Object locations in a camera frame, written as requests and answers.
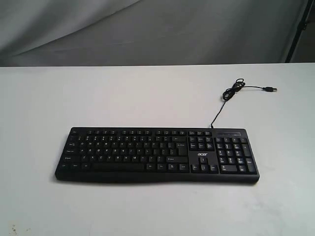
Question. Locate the black acer keyboard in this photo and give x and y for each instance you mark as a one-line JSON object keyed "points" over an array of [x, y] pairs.
{"points": [[140, 155]]}

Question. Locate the black stand pole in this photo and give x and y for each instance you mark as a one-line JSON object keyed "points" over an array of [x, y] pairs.
{"points": [[302, 25]]}

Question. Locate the grey backdrop cloth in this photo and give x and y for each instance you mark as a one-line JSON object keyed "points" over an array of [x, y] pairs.
{"points": [[146, 32]]}

